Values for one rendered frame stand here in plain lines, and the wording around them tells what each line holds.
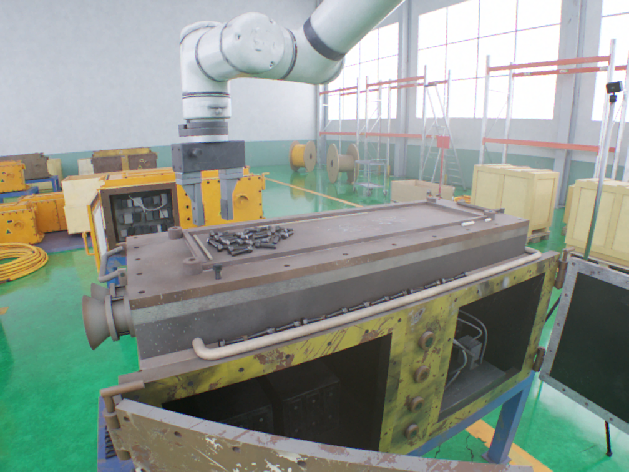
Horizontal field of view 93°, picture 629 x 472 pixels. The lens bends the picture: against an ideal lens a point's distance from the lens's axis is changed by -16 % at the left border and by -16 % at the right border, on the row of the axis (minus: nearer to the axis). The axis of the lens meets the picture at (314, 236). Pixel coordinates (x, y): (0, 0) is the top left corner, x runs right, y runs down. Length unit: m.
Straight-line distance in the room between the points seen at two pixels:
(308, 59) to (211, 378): 0.60
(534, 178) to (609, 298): 4.56
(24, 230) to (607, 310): 6.88
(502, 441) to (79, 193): 6.30
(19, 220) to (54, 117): 9.79
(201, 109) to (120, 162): 8.48
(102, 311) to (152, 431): 0.31
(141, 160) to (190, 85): 8.48
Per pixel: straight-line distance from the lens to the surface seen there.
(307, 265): 0.79
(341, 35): 0.59
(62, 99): 16.17
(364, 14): 0.57
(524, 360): 1.66
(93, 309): 0.85
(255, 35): 0.54
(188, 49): 0.66
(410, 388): 1.09
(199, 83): 0.65
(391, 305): 0.88
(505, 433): 2.11
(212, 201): 3.40
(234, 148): 0.68
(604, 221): 5.58
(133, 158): 9.11
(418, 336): 0.99
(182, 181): 0.65
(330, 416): 1.28
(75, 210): 6.59
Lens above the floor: 1.65
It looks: 17 degrees down
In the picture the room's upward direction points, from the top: straight up
